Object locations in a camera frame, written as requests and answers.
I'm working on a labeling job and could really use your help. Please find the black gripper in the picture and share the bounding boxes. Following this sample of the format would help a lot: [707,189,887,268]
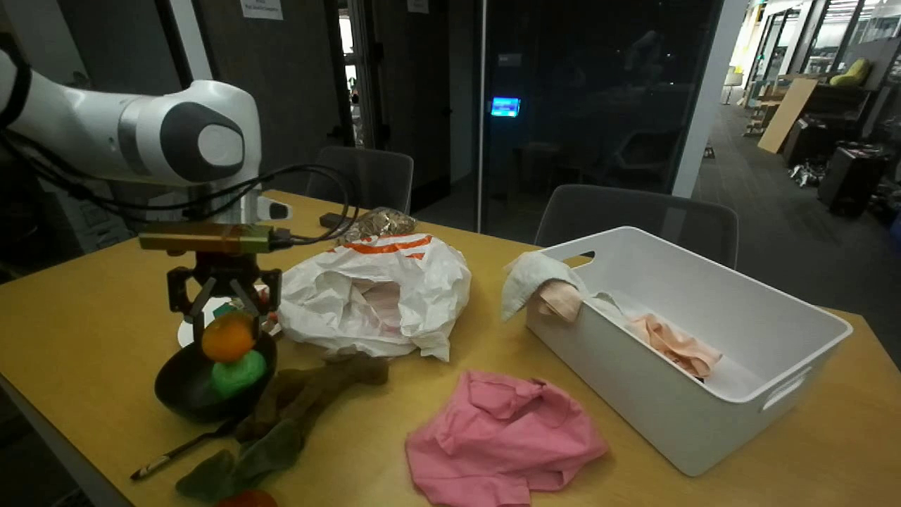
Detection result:
[166,250,283,339]

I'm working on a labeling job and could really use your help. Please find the orange toy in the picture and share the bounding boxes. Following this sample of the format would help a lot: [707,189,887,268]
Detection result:
[199,310,258,367]

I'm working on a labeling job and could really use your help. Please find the green apple toy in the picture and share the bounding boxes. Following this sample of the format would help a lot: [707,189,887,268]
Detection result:
[209,350,271,396]

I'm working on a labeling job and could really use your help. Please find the black bowl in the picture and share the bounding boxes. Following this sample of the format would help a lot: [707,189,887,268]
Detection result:
[152,333,280,426]

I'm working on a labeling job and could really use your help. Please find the white paper plate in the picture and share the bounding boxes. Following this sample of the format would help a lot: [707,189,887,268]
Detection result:
[175,289,283,353]

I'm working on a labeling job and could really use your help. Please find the olive green cloth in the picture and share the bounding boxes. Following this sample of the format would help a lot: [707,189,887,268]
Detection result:
[175,350,392,507]

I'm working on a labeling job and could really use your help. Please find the white plastic bag orange stripe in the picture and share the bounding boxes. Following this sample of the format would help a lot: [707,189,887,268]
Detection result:
[276,230,476,362]

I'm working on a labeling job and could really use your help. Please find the clear bag brown contents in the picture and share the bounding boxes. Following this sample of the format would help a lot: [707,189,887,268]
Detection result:
[334,205,418,247]

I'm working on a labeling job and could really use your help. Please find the grey office chair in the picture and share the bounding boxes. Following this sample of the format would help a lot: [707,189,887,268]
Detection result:
[531,181,744,271]
[307,143,416,217]

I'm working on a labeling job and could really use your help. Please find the pink cloth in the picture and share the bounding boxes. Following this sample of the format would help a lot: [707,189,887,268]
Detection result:
[401,367,613,507]

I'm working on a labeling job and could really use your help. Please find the white cloth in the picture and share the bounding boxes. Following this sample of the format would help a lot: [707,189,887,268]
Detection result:
[499,250,601,327]

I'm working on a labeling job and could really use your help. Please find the white paper sign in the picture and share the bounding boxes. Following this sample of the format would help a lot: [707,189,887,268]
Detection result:
[235,0,287,23]

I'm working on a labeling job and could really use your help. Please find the blue lit screen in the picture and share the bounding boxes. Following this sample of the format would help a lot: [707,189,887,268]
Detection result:
[487,92,523,120]

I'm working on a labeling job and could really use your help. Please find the white plastic bin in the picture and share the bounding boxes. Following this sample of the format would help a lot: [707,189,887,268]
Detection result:
[510,223,856,479]

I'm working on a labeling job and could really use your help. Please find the large peach cloth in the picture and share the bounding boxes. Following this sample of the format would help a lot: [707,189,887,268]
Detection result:
[627,313,727,384]

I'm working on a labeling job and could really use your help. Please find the wooden board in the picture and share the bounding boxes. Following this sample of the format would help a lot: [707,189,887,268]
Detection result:
[753,74,821,157]

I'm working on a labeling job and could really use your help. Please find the black box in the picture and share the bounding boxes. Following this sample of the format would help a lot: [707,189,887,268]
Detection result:
[813,139,890,219]

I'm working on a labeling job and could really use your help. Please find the yellow-green chair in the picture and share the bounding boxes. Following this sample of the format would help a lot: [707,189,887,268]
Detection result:
[824,53,876,92]

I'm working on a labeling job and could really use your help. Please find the gold wrist camera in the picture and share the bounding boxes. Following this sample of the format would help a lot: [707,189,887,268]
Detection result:
[137,223,283,260]

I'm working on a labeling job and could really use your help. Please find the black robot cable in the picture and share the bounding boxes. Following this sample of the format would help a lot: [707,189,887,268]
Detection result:
[0,130,361,247]

